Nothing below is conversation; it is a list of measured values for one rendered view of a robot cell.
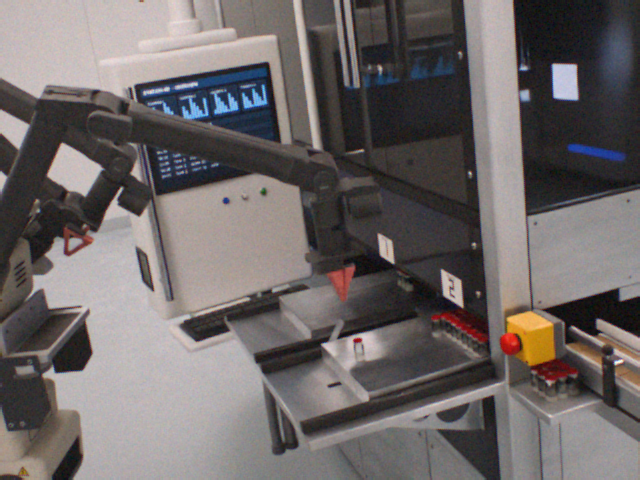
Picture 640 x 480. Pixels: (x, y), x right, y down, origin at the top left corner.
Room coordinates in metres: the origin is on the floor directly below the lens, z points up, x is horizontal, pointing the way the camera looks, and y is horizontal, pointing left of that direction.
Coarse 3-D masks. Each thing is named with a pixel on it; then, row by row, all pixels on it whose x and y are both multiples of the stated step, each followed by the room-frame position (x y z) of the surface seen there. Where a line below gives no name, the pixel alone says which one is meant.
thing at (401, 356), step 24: (360, 336) 1.60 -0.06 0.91; (384, 336) 1.62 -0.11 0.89; (408, 336) 1.62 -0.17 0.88; (432, 336) 1.60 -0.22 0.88; (336, 360) 1.48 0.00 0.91; (384, 360) 1.52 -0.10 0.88; (408, 360) 1.50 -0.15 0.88; (432, 360) 1.49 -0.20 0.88; (456, 360) 1.47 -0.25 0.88; (480, 360) 1.40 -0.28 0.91; (360, 384) 1.36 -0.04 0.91; (384, 384) 1.41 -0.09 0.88; (408, 384) 1.35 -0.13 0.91
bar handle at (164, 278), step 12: (132, 96) 2.08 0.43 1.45; (144, 156) 2.08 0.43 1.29; (144, 168) 2.07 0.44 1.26; (144, 180) 2.07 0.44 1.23; (156, 216) 2.08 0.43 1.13; (156, 228) 2.07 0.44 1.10; (156, 240) 2.07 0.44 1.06; (156, 252) 2.08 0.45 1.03; (168, 276) 2.08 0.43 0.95; (168, 288) 2.07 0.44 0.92; (168, 300) 2.07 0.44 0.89
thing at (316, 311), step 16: (384, 272) 1.99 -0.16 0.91; (320, 288) 1.93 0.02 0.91; (352, 288) 1.96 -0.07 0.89; (368, 288) 1.96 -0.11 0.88; (384, 288) 1.94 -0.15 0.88; (400, 288) 1.93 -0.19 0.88; (288, 304) 1.90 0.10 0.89; (304, 304) 1.91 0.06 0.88; (320, 304) 1.89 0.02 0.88; (336, 304) 1.88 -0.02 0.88; (352, 304) 1.86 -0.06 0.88; (368, 304) 1.85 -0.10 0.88; (384, 304) 1.83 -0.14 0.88; (400, 304) 1.82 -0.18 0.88; (416, 304) 1.73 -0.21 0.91; (432, 304) 1.74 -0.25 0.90; (304, 320) 1.80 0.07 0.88; (320, 320) 1.79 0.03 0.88; (336, 320) 1.77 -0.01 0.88; (352, 320) 1.68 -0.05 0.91; (368, 320) 1.70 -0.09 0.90; (304, 336) 1.71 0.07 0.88
